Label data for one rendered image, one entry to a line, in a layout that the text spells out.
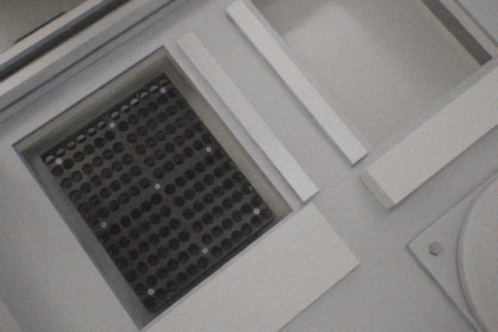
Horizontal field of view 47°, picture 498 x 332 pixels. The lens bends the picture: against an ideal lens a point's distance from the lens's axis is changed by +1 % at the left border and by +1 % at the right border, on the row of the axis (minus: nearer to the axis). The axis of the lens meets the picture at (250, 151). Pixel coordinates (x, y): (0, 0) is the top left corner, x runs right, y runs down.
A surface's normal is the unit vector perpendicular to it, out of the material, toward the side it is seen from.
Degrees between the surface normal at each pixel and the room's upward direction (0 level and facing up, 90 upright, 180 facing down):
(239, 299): 0
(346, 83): 0
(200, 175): 0
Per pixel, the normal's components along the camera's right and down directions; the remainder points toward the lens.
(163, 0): 0.61, 0.77
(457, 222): 0.04, -0.25
